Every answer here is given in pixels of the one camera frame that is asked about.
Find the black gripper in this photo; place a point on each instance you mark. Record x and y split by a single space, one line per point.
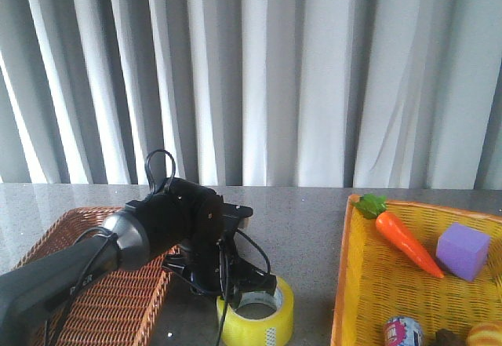
215 268

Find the yellow packing tape roll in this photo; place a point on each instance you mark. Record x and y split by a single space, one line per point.
260 319

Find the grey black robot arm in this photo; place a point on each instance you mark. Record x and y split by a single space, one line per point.
188 225

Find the brown wicker basket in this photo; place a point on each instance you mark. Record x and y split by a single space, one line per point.
122 308

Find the grey pleated curtain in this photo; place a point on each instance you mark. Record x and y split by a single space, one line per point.
309 93

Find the orange toy carrot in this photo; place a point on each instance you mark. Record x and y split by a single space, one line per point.
390 226

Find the yellow wicker basket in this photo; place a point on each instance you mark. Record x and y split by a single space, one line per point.
376 281

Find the small printed can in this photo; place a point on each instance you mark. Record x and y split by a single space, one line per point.
402 331

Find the purple foam cube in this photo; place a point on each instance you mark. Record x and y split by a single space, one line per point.
463 251

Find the brown chocolate toy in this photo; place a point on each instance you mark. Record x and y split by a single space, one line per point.
445 337

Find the yellow bread toy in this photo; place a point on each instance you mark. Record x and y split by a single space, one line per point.
485 334

